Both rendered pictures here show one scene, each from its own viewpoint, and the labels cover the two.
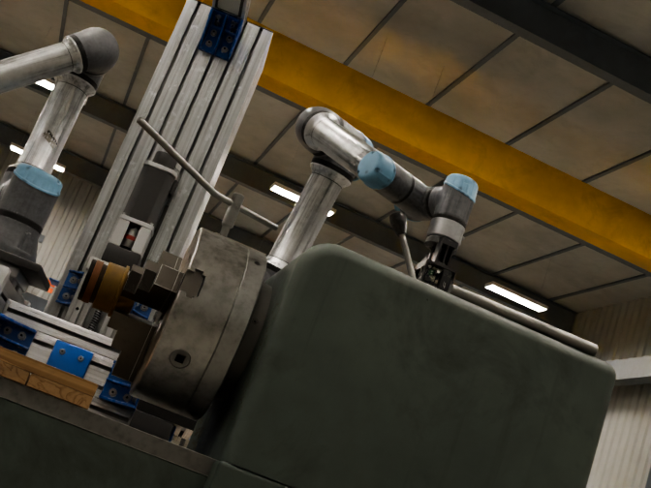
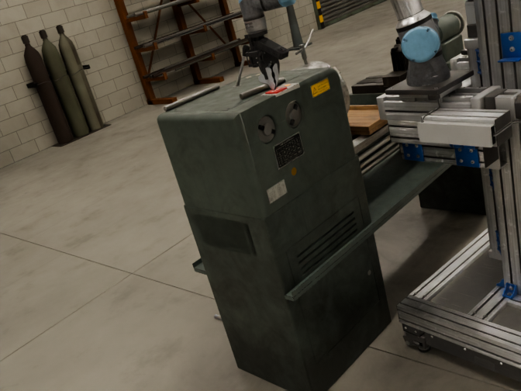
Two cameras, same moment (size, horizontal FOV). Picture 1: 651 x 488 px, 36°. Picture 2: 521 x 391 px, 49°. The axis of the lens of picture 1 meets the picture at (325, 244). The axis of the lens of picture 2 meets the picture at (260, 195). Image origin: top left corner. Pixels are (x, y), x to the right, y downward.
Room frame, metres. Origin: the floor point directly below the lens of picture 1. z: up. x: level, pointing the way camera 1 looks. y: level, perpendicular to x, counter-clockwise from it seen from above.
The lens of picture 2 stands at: (3.76, -1.38, 1.69)
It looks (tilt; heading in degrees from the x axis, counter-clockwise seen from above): 22 degrees down; 150
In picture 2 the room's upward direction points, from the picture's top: 16 degrees counter-clockwise
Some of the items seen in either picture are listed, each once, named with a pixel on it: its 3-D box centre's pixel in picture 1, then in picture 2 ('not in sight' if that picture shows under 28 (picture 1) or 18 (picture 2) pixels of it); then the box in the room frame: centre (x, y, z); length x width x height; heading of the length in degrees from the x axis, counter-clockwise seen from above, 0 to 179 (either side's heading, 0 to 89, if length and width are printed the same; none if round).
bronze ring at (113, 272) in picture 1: (110, 288); not in sight; (1.74, 0.32, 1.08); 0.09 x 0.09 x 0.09; 11
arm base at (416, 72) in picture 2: not in sight; (426, 66); (2.39, 0.20, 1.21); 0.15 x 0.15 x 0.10
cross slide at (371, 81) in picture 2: not in sight; (395, 83); (1.66, 0.79, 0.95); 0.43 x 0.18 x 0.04; 11
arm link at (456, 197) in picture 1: (454, 201); (251, 2); (2.05, -0.23, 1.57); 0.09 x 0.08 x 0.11; 38
